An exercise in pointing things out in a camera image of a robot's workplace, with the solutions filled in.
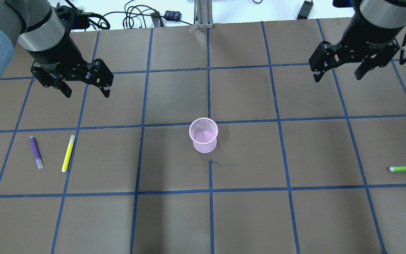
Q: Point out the aluminium frame post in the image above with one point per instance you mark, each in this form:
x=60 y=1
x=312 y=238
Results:
x=204 y=14

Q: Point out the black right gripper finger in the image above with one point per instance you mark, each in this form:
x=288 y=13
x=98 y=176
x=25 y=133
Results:
x=365 y=66
x=318 y=74

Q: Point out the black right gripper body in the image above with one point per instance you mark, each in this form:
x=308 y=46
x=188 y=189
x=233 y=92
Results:
x=363 y=34

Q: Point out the yellow highlighter pen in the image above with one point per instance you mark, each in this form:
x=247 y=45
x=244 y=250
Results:
x=68 y=154

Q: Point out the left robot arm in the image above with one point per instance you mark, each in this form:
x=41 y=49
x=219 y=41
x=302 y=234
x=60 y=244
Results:
x=44 y=32

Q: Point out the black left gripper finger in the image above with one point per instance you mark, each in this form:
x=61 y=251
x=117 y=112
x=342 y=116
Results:
x=105 y=89
x=63 y=88

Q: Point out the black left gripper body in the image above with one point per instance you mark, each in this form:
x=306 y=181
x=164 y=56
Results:
x=55 y=53

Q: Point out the black power adapter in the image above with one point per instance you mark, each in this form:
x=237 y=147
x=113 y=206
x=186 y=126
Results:
x=305 y=10

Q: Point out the purple highlighter pen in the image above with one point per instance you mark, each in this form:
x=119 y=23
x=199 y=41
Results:
x=36 y=152

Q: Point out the pink mesh cup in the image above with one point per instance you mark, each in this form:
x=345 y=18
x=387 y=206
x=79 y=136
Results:
x=203 y=133

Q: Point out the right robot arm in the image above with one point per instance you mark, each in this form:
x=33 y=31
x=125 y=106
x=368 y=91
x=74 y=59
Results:
x=383 y=13

